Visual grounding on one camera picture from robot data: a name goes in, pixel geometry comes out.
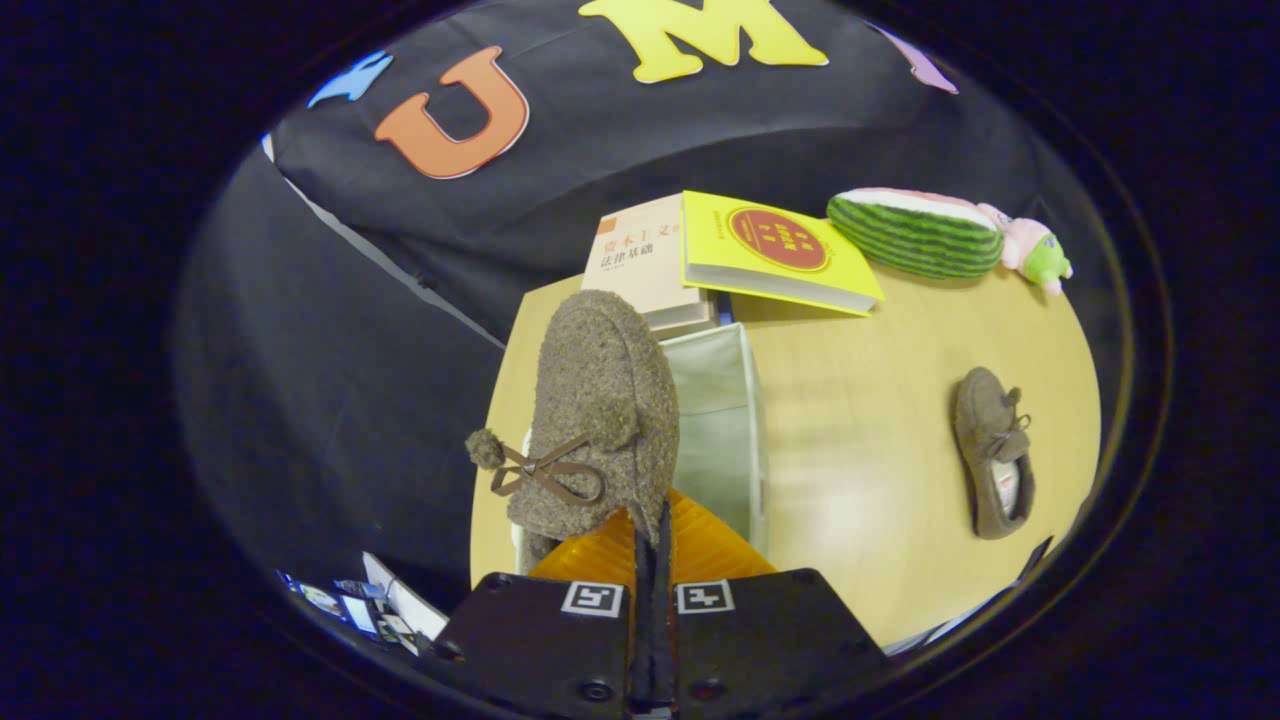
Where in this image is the black backdrop cloth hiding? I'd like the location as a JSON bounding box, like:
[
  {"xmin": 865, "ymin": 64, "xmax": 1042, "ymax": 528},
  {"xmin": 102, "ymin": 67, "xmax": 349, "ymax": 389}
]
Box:
[{"xmin": 175, "ymin": 0, "xmax": 1131, "ymax": 591}]

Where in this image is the watermelon slice plush toy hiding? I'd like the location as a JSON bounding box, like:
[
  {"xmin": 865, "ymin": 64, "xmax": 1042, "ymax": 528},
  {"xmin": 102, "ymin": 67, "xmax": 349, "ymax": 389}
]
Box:
[{"xmin": 826, "ymin": 188, "xmax": 1006, "ymax": 280}]

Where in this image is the brown felt shoe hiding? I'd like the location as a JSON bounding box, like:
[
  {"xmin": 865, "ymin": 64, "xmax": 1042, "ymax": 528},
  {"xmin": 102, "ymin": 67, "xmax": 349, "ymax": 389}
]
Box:
[
  {"xmin": 465, "ymin": 290, "xmax": 681, "ymax": 561},
  {"xmin": 951, "ymin": 366, "xmax": 1037, "ymax": 541}
]

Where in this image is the pale fabric storage box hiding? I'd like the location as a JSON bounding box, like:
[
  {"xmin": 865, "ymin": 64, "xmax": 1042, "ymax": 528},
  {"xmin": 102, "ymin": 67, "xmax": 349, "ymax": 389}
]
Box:
[{"xmin": 512, "ymin": 322, "xmax": 771, "ymax": 576}]

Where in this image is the pile of blue printed packets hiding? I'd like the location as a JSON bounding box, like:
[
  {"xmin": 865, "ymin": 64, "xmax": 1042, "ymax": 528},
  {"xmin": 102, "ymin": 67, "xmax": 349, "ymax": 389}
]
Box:
[{"xmin": 275, "ymin": 570, "xmax": 421, "ymax": 656}]

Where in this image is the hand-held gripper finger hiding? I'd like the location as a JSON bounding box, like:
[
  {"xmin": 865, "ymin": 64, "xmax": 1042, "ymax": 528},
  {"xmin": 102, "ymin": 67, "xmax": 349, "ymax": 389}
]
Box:
[
  {"xmin": 655, "ymin": 488, "xmax": 886, "ymax": 716},
  {"xmin": 418, "ymin": 510, "xmax": 651, "ymax": 716}
]

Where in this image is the yellow book with red circle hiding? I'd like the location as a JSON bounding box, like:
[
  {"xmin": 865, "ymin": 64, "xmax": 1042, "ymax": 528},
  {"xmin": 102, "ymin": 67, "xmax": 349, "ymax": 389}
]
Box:
[{"xmin": 681, "ymin": 190, "xmax": 886, "ymax": 317}]

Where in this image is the pink and green plush toy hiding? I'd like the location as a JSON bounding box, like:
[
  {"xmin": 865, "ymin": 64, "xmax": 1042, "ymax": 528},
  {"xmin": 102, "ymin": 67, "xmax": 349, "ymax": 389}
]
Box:
[{"xmin": 975, "ymin": 203, "xmax": 1074, "ymax": 296}]

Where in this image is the white cardboard box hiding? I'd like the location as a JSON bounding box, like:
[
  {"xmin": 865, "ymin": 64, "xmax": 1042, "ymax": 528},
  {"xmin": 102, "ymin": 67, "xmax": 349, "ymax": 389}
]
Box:
[{"xmin": 362, "ymin": 553, "xmax": 448, "ymax": 641}]

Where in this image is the beige book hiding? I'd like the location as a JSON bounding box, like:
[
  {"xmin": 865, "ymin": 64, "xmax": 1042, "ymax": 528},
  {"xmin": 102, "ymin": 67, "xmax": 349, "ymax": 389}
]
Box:
[{"xmin": 581, "ymin": 194, "xmax": 716, "ymax": 333}]

